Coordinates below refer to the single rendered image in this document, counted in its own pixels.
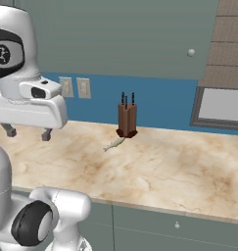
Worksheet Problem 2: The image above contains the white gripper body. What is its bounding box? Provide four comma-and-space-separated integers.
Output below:
0, 87, 69, 129

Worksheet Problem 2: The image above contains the grey-green base cabinet front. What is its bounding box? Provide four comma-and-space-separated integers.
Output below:
74, 199, 114, 251

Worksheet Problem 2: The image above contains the small silver fish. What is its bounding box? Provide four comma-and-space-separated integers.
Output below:
102, 136, 126, 153

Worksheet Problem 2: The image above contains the brown wooden knife block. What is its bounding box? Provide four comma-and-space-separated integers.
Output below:
116, 102, 139, 139

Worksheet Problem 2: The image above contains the grey-green drawer front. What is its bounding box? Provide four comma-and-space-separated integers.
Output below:
112, 204, 238, 251

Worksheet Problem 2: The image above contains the beige wall switch plate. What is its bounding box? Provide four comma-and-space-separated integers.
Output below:
59, 75, 74, 99

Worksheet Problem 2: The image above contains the beige wall outlet plate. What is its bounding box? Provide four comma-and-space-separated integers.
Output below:
75, 76, 92, 100

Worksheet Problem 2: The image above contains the grey-green wall cabinet door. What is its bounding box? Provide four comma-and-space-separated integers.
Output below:
13, 0, 220, 81

